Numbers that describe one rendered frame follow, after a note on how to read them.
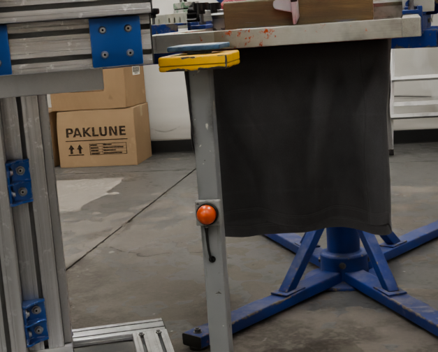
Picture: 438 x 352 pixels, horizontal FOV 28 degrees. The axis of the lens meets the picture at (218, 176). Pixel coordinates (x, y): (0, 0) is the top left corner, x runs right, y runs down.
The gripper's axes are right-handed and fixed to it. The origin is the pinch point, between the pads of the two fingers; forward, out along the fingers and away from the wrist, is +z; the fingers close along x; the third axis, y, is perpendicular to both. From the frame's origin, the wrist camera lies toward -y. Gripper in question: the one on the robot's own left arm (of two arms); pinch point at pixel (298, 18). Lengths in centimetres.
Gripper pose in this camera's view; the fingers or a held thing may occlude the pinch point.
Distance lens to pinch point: 213.9
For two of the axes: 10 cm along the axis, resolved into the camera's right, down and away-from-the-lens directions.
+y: -9.7, 0.6, 2.2
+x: -2.0, 1.9, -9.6
